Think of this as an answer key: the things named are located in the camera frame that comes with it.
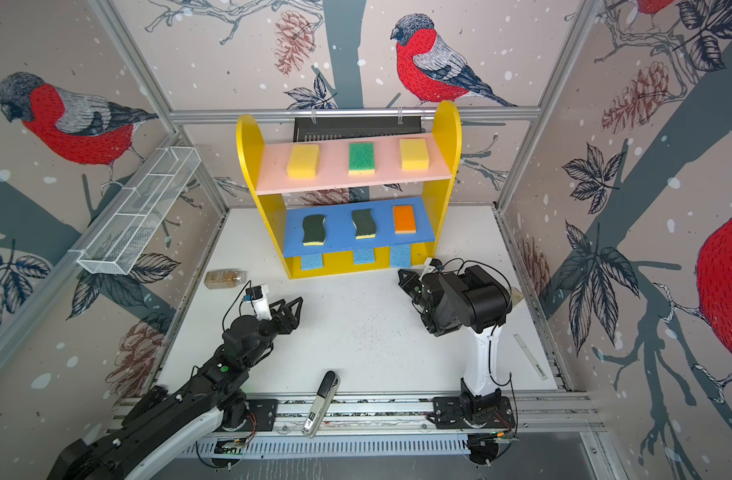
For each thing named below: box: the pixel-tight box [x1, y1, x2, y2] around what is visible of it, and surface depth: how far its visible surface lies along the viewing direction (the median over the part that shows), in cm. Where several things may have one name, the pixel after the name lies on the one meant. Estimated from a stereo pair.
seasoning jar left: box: [204, 269, 247, 290], surface depth 97 cm
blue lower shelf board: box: [284, 196, 435, 259], surface depth 98 cm
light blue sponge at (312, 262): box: [302, 253, 323, 271], surface depth 103 cm
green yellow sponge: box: [348, 142, 375, 175], surface depth 76 cm
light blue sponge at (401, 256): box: [390, 243, 412, 268], surface depth 105 cm
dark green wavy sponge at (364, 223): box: [352, 209, 376, 240], surface depth 97 cm
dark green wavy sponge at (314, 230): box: [302, 214, 326, 246], surface depth 95 cm
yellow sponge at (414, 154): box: [399, 138, 430, 171], surface depth 76 cm
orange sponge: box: [393, 205, 417, 234], surface depth 100 cm
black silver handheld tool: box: [301, 370, 341, 438], surface depth 74 cm
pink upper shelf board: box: [256, 133, 452, 195], surface depth 76 cm
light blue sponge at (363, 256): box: [354, 248, 374, 265], surface depth 105 cm
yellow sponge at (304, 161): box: [287, 144, 320, 179], surface depth 75 cm
